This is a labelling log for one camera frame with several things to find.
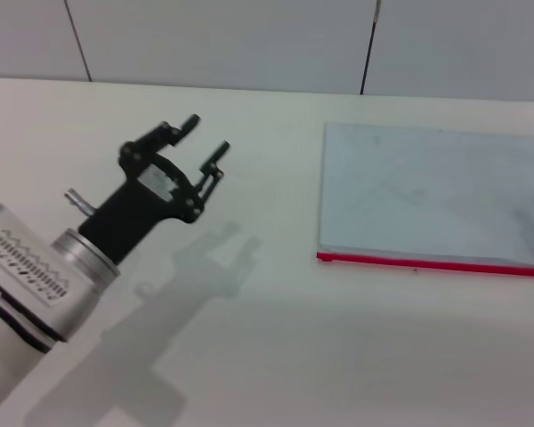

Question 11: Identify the clear document bag red zip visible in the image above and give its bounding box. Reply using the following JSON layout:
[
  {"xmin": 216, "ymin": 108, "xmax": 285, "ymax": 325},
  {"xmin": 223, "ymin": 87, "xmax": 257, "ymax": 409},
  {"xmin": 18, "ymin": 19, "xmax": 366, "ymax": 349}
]
[{"xmin": 315, "ymin": 122, "xmax": 534, "ymax": 279}]

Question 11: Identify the left gripper cable with plug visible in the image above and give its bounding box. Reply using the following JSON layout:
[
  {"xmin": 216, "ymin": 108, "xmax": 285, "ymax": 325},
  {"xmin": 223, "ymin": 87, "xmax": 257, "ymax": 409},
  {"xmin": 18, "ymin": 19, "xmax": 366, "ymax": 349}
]
[{"xmin": 63, "ymin": 188, "xmax": 94, "ymax": 218}]

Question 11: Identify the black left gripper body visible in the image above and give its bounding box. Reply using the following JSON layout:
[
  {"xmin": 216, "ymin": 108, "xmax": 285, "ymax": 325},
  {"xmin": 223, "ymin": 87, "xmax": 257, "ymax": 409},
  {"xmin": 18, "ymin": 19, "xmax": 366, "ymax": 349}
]
[{"xmin": 77, "ymin": 143, "xmax": 206, "ymax": 264}]

